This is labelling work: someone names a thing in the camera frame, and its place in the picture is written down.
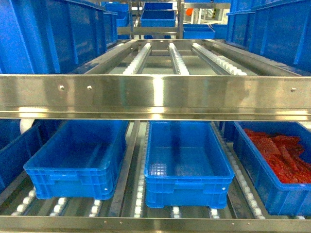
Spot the empty blue bin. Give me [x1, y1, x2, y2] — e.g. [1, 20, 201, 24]
[23, 120, 129, 200]
[144, 121, 234, 209]

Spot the large blue crate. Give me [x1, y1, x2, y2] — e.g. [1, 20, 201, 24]
[0, 0, 106, 74]
[226, 0, 311, 72]

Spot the red parts pile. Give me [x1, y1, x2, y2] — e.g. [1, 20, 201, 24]
[244, 129, 311, 184]

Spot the large blue crate upper left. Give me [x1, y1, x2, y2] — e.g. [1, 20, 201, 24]
[0, 0, 106, 74]

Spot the stainless steel flow rack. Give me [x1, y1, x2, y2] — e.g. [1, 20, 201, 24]
[0, 0, 311, 233]

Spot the empty blue bin left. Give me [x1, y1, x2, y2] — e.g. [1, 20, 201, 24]
[23, 120, 129, 200]

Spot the large blue crate upper right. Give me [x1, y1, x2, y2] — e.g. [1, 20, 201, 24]
[226, 0, 311, 72]

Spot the empty blue bin middle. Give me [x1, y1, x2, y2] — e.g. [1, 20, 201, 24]
[144, 121, 234, 209]

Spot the blue bin with red parts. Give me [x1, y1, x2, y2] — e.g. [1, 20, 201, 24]
[220, 121, 311, 216]

